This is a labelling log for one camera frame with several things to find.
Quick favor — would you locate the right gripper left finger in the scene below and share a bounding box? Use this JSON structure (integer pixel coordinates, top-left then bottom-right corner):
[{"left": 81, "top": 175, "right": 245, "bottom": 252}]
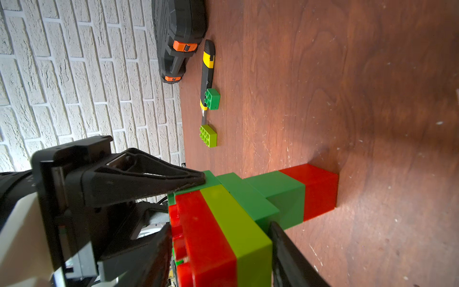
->
[{"left": 118, "top": 224, "right": 172, "bottom": 287}]

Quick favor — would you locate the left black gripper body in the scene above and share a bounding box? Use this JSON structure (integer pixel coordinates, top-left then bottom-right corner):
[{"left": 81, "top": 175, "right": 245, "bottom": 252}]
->
[{"left": 31, "top": 136, "right": 118, "bottom": 280}]

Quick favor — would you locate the black plastic tool case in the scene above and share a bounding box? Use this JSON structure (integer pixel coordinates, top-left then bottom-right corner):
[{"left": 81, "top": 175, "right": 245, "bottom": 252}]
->
[{"left": 151, "top": 0, "right": 207, "bottom": 84}]

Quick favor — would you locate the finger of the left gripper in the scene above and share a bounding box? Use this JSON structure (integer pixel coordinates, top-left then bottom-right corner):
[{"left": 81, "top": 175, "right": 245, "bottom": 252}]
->
[
  {"left": 66, "top": 148, "right": 205, "bottom": 206},
  {"left": 97, "top": 202, "right": 170, "bottom": 282}
]

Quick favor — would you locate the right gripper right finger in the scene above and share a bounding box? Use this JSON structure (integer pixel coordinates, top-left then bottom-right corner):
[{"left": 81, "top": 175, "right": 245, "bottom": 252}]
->
[{"left": 270, "top": 221, "right": 329, "bottom": 287}]

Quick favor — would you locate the lime 2x4 lego brick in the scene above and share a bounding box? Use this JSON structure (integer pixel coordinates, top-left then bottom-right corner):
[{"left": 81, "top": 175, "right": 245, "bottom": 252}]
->
[{"left": 200, "top": 124, "right": 218, "bottom": 148}]

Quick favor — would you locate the red 2x4 lego brick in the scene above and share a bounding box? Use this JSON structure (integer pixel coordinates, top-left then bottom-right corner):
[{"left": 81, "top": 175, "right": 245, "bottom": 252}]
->
[{"left": 169, "top": 191, "right": 237, "bottom": 287}]

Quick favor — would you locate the green 2x4 lego brick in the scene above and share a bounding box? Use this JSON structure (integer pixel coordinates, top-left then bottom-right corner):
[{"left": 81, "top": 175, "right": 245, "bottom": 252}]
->
[{"left": 217, "top": 173, "right": 280, "bottom": 234}]

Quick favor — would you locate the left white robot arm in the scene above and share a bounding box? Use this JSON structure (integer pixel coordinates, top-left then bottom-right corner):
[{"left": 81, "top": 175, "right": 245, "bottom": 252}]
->
[{"left": 1, "top": 136, "right": 206, "bottom": 287}]

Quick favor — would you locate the small red lego brick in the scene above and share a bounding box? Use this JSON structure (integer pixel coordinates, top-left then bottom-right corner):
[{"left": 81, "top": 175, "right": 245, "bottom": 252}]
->
[{"left": 280, "top": 164, "right": 339, "bottom": 221}]

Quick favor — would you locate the small dark green lego brick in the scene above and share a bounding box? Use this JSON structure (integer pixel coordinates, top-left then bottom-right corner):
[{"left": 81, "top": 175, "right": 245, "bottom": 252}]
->
[{"left": 245, "top": 171, "right": 306, "bottom": 230}]

